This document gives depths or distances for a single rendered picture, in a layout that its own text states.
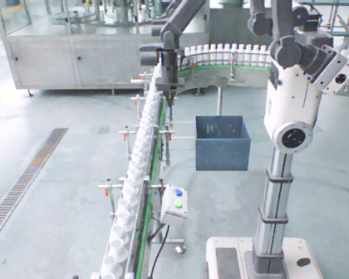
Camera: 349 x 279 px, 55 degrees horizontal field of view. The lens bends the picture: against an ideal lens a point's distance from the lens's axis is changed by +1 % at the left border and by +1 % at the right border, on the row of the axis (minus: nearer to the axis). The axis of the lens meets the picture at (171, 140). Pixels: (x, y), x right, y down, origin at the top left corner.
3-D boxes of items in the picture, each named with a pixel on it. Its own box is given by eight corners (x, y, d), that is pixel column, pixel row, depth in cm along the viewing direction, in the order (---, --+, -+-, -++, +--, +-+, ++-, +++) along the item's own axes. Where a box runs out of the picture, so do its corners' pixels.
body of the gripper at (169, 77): (184, 89, 114) (184, 67, 110) (154, 89, 114) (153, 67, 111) (184, 82, 119) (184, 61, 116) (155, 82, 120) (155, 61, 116)
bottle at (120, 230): (131, 272, 107) (127, 234, 98) (113, 274, 106) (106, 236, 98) (132, 257, 112) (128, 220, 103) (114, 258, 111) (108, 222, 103)
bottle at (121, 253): (132, 272, 106) (127, 234, 98) (131, 289, 101) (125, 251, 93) (113, 273, 106) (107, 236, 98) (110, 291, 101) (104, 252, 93)
